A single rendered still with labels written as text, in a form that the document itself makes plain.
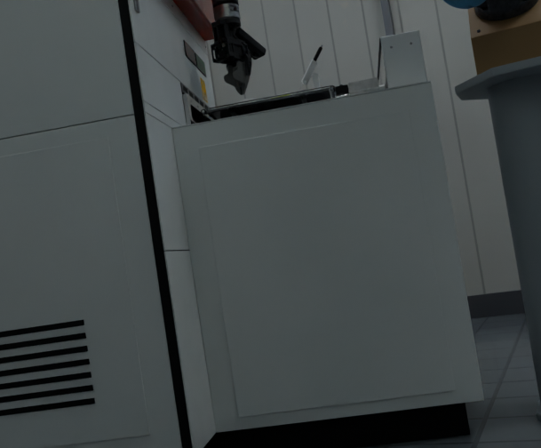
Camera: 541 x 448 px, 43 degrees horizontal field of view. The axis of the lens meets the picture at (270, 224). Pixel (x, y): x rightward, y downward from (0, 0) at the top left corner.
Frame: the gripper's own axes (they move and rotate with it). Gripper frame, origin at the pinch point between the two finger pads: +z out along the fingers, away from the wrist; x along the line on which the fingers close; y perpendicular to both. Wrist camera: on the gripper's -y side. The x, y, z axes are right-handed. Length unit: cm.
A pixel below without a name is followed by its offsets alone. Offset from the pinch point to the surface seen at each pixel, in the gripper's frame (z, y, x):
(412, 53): 6, -4, 54
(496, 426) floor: 96, -8, 57
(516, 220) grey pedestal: 49, -16, 67
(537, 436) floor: 96, -2, 70
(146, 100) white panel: 11, 51, 19
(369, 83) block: 6.7, -12.5, 34.7
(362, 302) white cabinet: 63, 14, 40
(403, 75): 11, -2, 52
